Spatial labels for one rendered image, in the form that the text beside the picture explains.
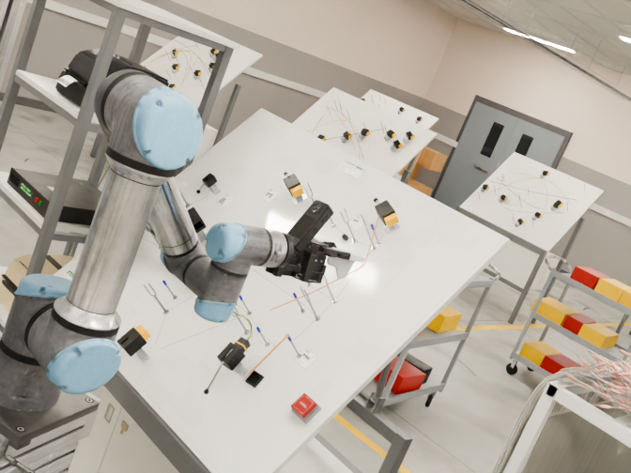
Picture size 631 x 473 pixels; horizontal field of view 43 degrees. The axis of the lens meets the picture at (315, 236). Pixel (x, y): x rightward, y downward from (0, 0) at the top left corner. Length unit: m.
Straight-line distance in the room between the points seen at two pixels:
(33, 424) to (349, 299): 1.06
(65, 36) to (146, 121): 9.04
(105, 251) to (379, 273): 1.15
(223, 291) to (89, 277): 0.28
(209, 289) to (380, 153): 5.10
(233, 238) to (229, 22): 10.19
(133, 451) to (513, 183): 7.52
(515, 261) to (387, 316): 6.74
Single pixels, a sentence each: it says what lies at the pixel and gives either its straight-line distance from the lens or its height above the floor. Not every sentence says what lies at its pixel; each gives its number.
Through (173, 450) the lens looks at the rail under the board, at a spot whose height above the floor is 0.84.
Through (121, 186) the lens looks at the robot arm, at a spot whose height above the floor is 1.64.
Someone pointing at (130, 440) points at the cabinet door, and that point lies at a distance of 2.49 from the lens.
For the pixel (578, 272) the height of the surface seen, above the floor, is 1.04.
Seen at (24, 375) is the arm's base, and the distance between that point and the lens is 1.56.
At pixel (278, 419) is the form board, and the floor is 1.03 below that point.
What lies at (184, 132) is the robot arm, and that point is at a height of 1.75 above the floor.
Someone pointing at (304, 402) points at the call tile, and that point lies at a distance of 2.12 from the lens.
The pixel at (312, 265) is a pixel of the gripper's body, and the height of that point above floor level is 1.55.
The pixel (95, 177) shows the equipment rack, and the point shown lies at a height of 1.10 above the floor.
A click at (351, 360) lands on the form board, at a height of 1.23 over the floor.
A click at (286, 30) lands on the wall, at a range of 12.36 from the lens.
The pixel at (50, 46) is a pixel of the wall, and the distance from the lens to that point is 10.23.
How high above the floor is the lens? 1.96
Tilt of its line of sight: 13 degrees down
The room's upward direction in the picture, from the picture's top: 22 degrees clockwise
